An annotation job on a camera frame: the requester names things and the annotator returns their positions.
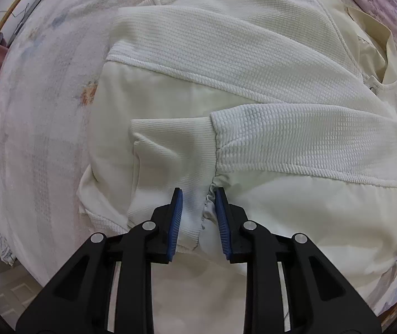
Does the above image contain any bed with pale patterned sheet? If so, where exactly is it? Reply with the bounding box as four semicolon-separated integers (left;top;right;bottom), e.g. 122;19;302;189
0;0;397;321

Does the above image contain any cream snap-button jacket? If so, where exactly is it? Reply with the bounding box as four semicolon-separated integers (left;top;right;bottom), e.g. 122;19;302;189
76;0;397;334

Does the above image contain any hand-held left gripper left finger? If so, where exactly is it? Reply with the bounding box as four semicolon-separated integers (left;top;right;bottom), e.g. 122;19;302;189
15;187;184;334

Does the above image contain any striped clothes pile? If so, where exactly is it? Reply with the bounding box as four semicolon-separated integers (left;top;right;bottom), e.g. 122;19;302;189
0;216;18;268

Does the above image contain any purple floral quilt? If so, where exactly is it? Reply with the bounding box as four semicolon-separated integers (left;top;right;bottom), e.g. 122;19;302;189
327;0;397;64

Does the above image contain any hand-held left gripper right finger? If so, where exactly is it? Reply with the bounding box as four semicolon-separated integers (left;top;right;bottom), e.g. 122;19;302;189
215;187;383;334

